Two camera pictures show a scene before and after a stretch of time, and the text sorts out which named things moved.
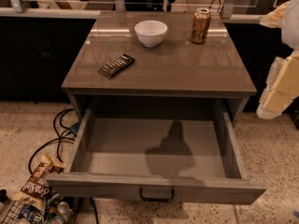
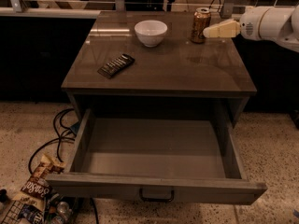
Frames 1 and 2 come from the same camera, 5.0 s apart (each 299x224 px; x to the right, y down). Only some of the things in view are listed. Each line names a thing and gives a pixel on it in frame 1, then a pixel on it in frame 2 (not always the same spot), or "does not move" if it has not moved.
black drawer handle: [156, 199] does not move
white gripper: [291, 25] → [250, 24]
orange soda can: [200, 25] does not move
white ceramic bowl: [150, 33] does not move
